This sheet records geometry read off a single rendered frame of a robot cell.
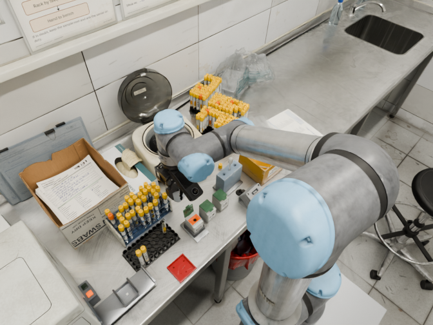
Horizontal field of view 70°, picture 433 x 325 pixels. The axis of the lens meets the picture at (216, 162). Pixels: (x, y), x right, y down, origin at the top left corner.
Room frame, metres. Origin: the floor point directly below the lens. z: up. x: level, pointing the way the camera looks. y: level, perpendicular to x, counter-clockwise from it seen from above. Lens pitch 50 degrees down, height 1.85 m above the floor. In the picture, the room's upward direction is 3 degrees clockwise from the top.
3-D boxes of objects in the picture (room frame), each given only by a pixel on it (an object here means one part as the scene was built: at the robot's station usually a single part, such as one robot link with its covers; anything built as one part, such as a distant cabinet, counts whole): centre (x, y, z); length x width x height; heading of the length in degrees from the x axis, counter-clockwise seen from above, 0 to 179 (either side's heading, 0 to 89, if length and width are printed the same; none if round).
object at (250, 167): (0.79, -0.18, 0.93); 0.13 x 0.13 x 0.10; 45
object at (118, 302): (0.25, 0.25, 0.92); 0.21 x 0.07 x 0.05; 138
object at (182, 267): (0.36, 0.09, 0.88); 0.07 x 0.07 x 0.01; 48
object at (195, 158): (0.49, 0.05, 1.29); 0.11 x 0.11 x 0.08; 37
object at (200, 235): (0.50, 0.06, 0.89); 0.09 x 0.05 x 0.04; 47
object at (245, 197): (0.63, -0.13, 0.92); 0.13 x 0.07 x 0.08; 48
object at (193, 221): (0.50, 0.06, 0.92); 0.05 x 0.04 x 0.06; 47
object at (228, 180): (0.70, -0.05, 0.92); 0.10 x 0.07 x 0.10; 140
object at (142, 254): (0.43, 0.20, 0.93); 0.17 x 0.09 x 0.11; 138
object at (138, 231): (0.53, 0.25, 0.91); 0.20 x 0.10 x 0.07; 138
